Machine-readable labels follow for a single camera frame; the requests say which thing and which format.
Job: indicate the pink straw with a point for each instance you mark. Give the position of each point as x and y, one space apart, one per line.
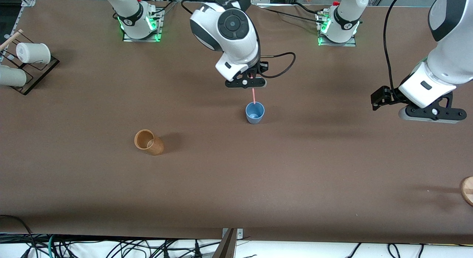
254 95

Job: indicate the round wooden block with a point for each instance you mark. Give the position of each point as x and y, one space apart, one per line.
468 191

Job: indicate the black cup rack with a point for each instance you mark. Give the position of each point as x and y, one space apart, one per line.
37 75

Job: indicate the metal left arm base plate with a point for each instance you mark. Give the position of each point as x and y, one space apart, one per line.
343 44

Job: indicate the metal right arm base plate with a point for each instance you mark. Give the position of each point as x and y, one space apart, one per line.
147 39

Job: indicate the white cup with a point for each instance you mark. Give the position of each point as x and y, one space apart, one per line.
13 77
35 53

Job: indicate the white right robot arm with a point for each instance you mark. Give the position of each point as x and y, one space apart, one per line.
232 25

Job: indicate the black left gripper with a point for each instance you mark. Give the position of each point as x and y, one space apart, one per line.
392 94

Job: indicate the blue cup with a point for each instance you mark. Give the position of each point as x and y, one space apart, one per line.
255 118

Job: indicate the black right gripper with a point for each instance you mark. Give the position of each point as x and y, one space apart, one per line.
256 70

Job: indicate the wooden stick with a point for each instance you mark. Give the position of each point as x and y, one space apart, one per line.
11 40

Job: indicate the metal table bracket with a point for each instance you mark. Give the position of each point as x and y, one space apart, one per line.
231 245

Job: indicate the brown paper cup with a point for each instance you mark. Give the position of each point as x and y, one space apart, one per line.
157 146

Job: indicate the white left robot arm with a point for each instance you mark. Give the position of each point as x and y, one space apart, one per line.
451 58

